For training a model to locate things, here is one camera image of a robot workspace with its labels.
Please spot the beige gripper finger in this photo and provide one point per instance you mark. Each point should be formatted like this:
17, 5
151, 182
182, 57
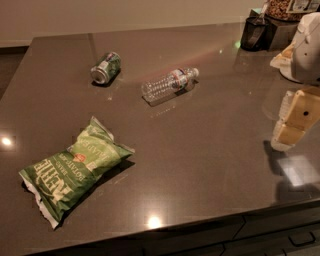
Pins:
299, 111
283, 58

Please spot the green soda can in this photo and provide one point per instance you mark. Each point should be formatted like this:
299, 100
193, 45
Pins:
106, 68

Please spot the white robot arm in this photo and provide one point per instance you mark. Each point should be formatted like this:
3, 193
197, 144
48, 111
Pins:
299, 62

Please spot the clear plastic water bottle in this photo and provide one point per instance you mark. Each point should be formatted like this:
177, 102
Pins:
169, 85

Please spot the dark box under jar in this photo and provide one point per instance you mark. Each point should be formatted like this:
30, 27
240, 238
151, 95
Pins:
279, 34

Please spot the black mesh cup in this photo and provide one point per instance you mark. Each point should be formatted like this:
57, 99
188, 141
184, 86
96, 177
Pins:
253, 34

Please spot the snack jar with label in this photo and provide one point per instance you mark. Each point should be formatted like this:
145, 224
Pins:
291, 10

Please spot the green chip bag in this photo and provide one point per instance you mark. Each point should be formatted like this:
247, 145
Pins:
61, 180

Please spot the black drawer handle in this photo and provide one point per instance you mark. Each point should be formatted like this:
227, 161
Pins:
302, 239

